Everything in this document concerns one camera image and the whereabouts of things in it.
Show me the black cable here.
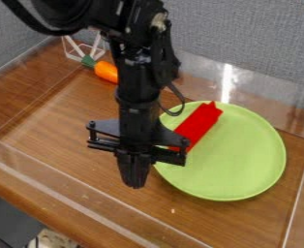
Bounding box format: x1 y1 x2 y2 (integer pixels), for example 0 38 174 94
156 81 187 117

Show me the clear acrylic enclosure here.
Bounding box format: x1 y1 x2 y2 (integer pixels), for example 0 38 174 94
0 39 304 248

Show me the orange toy carrot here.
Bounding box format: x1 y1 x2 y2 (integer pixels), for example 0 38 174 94
80 55 118 83

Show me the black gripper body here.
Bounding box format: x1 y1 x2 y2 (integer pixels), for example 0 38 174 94
86 97 190 166

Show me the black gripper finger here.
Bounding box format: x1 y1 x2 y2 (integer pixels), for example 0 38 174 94
114 150 151 189

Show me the green round plate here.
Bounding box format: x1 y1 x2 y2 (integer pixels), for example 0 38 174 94
154 102 286 202

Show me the red block object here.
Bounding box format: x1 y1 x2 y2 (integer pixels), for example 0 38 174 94
166 101 223 152

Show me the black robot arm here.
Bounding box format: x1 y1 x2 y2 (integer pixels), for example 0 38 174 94
0 0 190 189

